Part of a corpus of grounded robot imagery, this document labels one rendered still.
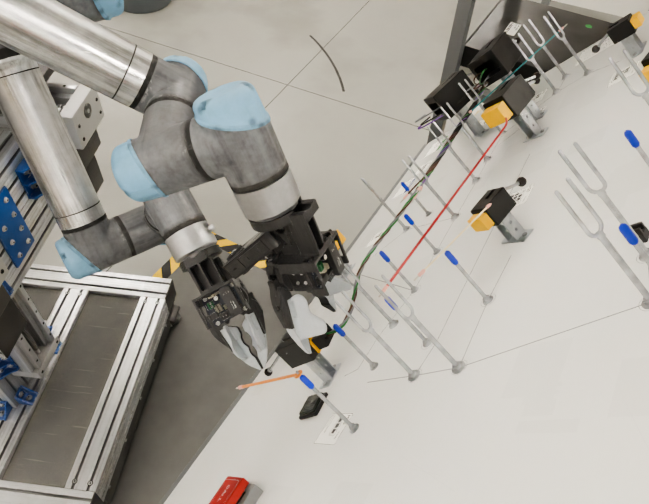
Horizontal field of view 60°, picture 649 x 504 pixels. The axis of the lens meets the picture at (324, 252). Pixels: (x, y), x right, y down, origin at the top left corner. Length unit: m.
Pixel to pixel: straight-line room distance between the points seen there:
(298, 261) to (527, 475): 0.35
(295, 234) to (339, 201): 2.01
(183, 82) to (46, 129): 0.27
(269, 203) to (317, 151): 2.31
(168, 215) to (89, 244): 0.15
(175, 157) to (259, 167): 0.09
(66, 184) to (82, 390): 1.12
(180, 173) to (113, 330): 1.46
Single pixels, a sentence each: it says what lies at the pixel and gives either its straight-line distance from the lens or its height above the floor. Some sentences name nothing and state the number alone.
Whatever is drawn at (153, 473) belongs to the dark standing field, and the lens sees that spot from 2.05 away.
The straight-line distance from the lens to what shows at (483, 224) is 0.77.
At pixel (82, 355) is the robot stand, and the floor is 0.21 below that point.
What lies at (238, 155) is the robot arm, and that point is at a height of 1.48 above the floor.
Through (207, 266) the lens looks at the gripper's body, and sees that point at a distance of 0.91.
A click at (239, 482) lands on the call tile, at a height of 1.13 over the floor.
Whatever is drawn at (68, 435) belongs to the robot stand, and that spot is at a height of 0.21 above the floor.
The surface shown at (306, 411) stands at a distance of 0.84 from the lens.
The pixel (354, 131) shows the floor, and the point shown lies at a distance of 3.11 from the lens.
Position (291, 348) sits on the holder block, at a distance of 0.84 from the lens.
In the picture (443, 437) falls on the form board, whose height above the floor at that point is 1.34.
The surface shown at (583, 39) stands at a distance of 1.76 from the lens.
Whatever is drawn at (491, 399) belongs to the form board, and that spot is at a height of 1.37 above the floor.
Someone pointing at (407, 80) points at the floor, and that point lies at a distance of 3.56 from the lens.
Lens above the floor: 1.89
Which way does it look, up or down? 50 degrees down
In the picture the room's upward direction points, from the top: 3 degrees clockwise
